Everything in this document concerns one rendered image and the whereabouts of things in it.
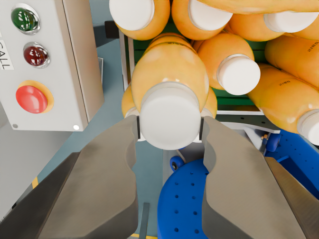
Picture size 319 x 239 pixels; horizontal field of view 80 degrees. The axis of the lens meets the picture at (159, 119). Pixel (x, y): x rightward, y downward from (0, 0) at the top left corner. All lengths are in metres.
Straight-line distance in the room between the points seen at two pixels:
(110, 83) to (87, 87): 1.16
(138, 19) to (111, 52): 1.19
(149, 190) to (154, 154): 0.45
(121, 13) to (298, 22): 0.16
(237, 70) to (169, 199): 0.25
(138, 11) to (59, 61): 0.11
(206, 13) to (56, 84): 0.18
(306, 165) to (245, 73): 0.80
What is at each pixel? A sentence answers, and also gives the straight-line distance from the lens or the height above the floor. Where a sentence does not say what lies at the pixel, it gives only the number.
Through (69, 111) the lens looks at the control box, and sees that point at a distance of 0.27.
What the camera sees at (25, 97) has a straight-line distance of 0.27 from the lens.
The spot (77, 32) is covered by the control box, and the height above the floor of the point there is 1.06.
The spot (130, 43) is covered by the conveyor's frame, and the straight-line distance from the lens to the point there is 0.42.
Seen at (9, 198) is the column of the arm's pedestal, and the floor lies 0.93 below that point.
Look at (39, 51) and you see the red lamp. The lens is 0.25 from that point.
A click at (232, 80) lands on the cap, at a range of 0.22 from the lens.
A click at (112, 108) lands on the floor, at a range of 1.52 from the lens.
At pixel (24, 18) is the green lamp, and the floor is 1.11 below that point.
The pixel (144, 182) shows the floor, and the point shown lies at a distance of 1.94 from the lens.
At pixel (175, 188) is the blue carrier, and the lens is 0.39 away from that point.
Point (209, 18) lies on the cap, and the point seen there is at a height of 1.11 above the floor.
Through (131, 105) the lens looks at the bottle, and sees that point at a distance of 0.26.
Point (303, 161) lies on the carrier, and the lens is 1.01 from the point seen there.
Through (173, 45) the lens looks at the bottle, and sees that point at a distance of 0.17.
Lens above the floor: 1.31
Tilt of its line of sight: 61 degrees down
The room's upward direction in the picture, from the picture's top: 174 degrees counter-clockwise
